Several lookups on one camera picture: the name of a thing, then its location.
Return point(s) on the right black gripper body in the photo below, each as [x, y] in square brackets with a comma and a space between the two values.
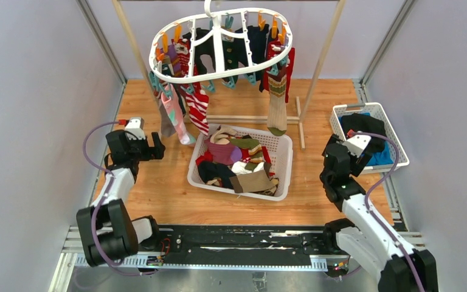
[356, 168]

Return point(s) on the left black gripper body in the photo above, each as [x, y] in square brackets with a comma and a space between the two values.
[141, 151]

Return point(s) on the grey sock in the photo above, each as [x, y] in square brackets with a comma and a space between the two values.
[166, 121]

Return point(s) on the pink sock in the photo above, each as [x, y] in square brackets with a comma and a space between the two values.
[184, 136]

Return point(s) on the red white striped sock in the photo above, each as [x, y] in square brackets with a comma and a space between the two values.
[198, 103]

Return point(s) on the white round clip hanger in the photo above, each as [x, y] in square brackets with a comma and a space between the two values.
[224, 25]

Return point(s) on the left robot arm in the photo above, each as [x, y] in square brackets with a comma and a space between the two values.
[107, 232]

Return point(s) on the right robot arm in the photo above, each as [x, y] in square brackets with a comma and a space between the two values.
[363, 233]

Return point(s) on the teal clip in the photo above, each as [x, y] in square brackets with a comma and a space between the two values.
[230, 82]

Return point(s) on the blue folded garment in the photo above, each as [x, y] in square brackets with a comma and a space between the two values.
[382, 158]

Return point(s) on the black folded garment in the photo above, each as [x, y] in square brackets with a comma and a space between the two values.
[365, 123]

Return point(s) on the white sock laundry basket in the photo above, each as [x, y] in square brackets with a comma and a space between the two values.
[280, 152]

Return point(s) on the tan striped hanging sock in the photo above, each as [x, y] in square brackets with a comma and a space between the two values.
[277, 117]

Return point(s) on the brown ribbed sock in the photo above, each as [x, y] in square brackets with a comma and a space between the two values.
[252, 182]

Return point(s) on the purple sock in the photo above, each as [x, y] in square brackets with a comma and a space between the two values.
[171, 61]

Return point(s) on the red patterned sock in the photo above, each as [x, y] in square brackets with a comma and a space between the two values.
[182, 47]

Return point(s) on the black hanging sock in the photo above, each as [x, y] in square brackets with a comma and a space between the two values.
[235, 51]

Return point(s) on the red hanging sock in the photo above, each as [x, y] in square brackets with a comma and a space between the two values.
[274, 48]

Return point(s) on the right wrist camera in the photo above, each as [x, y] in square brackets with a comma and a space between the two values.
[356, 143]

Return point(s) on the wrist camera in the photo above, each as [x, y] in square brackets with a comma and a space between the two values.
[134, 128]
[356, 143]

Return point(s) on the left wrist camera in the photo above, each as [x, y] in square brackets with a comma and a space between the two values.
[134, 128]

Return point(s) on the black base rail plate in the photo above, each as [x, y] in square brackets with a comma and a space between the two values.
[258, 246]

